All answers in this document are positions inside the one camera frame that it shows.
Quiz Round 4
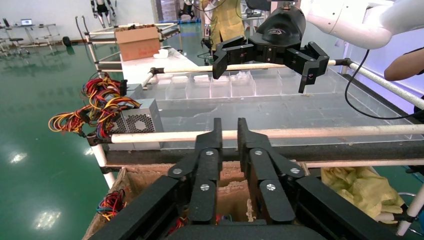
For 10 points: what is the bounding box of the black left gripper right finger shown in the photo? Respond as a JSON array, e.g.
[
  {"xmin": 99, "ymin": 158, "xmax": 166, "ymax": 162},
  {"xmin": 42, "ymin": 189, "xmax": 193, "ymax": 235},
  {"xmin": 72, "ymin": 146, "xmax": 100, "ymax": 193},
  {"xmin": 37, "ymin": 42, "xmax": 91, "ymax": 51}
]
[{"xmin": 237, "ymin": 117, "xmax": 302, "ymax": 224}]

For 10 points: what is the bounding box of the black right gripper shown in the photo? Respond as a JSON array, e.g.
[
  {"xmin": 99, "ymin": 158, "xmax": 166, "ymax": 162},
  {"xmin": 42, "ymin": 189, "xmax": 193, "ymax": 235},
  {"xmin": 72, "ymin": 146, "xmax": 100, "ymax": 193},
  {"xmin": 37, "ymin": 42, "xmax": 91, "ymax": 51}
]
[{"xmin": 211, "ymin": 5, "xmax": 331, "ymax": 94}]

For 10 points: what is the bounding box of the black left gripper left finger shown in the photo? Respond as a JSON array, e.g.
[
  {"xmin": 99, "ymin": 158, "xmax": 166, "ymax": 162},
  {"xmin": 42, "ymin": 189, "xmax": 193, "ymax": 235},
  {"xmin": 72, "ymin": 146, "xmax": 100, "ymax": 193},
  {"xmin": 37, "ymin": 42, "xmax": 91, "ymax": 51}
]
[{"xmin": 167, "ymin": 117, "xmax": 223, "ymax": 223}]

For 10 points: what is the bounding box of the person forearm with black sleeve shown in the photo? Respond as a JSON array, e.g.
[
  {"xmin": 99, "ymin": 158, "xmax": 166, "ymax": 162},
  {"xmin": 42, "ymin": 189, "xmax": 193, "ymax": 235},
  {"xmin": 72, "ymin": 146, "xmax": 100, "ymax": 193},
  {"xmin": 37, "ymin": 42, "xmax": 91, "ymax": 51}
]
[{"xmin": 384, "ymin": 47, "xmax": 424, "ymax": 82}]

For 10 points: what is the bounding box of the black conveyor belt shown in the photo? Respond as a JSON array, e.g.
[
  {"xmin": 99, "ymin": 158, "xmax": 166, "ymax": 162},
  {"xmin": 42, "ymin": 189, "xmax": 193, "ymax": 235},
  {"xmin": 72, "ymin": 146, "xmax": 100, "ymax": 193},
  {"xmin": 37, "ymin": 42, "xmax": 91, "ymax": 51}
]
[{"xmin": 110, "ymin": 124, "xmax": 424, "ymax": 144}]

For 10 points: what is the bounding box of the black office chair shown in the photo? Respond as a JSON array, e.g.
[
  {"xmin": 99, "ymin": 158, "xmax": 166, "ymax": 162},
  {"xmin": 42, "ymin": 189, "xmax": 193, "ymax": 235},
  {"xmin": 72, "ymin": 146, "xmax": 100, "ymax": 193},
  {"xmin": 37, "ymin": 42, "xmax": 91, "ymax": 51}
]
[{"xmin": 245, "ymin": 0, "xmax": 273, "ymax": 19}]

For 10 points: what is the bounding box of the person in yellow apron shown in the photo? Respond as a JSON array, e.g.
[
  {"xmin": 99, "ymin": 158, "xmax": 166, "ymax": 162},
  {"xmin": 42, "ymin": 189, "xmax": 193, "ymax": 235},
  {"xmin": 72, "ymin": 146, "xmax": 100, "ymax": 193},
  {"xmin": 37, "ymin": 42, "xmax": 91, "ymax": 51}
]
[{"xmin": 200, "ymin": 0, "xmax": 247, "ymax": 51}]

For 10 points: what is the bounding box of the worn cardboard box with dividers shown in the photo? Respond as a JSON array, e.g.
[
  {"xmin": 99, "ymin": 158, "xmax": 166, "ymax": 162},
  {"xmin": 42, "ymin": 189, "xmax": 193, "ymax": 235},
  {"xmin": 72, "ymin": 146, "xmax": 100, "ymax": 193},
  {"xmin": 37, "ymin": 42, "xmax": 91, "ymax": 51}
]
[{"xmin": 82, "ymin": 161, "xmax": 311, "ymax": 240}]

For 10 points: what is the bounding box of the clear acrylic divider tray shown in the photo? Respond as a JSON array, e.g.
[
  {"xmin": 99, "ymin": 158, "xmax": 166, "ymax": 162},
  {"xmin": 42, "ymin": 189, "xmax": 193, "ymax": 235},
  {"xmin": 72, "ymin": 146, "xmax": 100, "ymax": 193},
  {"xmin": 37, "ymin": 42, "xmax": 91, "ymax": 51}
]
[{"xmin": 145, "ymin": 67, "xmax": 422, "ymax": 148}]

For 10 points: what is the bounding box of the black robot equipment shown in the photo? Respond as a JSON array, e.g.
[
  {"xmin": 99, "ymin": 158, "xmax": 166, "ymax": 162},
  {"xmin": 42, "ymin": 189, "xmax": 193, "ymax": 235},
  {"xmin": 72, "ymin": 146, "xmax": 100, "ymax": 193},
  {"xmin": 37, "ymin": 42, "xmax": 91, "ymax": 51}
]
[{"xmin": 178, "ymin": 0, "xmax": 196, "ymax": 20}]

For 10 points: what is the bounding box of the yellow plastic bag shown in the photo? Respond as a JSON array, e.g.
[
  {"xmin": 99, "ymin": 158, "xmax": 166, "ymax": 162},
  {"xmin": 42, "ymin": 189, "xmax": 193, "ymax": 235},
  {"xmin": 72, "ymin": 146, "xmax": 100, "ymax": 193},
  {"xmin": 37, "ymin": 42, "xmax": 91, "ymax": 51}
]
[{"xmin": 320, "ymin": 166, "xmax": 406, "ymax": 223}]

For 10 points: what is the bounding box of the white table leg pipe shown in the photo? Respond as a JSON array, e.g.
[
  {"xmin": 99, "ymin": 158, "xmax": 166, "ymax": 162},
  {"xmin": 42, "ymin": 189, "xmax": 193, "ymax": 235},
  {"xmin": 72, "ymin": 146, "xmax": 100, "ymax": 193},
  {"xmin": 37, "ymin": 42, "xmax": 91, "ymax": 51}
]
[
  {"xmin": 395, "ymin": 183, "xmax": 424, "ymax": 237},
  {"xmin": 89, "ymin": 142, "xmax": 117, "ymax": 190}
]

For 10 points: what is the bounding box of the white crumpled wrapping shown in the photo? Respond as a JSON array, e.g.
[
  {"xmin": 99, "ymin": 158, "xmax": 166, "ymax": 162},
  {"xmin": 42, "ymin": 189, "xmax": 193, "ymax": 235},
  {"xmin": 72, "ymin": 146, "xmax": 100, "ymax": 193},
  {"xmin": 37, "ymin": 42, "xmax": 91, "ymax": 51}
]
[{"xmin": 153, "ymin": 48, "xmax": 170, "ymax": 60}]

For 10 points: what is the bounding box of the brown cardboard carton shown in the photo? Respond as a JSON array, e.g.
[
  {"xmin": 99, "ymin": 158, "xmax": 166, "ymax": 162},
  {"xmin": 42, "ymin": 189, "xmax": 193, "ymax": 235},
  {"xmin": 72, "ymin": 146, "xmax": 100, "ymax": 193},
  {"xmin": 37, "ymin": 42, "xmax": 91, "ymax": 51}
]
[{"xmin": 114, "ymin": 25, "xmax": 162, "ymax": 63}]

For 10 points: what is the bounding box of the humanoid robot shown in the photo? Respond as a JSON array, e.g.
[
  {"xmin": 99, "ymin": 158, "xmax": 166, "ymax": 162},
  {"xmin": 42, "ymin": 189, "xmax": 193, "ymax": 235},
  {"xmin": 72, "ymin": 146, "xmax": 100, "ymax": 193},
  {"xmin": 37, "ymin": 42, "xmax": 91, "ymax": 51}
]
[{"xmin": 90, "ymin": 0, "xmax": 117, "ymax": 29}]

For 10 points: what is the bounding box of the grey work desk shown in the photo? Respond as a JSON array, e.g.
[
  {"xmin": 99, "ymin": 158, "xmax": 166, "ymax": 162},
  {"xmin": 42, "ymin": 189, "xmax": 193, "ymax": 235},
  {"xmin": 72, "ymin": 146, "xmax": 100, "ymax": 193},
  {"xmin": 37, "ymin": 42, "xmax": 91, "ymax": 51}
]
[{"xmin": 0, "ymin": 18, "xmax": 61, "ymax": 56}]

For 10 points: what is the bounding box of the grey power supply with wires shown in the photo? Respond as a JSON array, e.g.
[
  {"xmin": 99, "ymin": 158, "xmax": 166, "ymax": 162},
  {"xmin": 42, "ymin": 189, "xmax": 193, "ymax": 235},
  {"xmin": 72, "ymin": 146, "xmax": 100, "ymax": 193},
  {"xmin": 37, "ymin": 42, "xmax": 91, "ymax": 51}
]
[
  {"xmin": 48, "ymin": 72, "xmax": 165, "ymax": 152},
  {"xmin": 126, "ymin": 83, "xmax": 146, "ymax": 100}
]

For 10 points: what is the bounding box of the black cable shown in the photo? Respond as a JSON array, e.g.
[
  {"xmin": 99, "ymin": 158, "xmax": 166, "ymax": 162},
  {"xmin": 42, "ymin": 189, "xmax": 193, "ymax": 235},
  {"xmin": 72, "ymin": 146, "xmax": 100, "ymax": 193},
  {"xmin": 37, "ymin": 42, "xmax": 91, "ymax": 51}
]
[{"xmin": 343, "ymin": 49, "xmax": 424, "ymax": 121}]

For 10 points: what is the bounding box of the cream table rail pipe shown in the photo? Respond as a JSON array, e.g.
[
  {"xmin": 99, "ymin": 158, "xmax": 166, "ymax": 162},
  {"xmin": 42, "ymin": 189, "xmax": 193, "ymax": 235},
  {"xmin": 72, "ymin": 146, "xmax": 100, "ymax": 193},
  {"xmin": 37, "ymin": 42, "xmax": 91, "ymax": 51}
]
[
  {"xmin": 347, "ymin": 61, "xmax": 424, "ymax": 110},
  {"xmin": 150, "ymin": 59, "xmax": 337, "ymax": 74},
  {"xmin": 304, "ymin": 158, "xmax": 424, "ymax": 169}
]

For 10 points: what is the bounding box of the pipe frame rack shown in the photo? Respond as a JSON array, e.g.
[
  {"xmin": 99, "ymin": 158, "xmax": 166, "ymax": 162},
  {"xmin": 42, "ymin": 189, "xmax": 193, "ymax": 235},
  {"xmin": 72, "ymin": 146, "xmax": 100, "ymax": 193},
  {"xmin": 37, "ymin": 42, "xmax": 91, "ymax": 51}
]
[{"xmin": 75, "ymin": 15, "xmax": 181, "ymax": 73}]

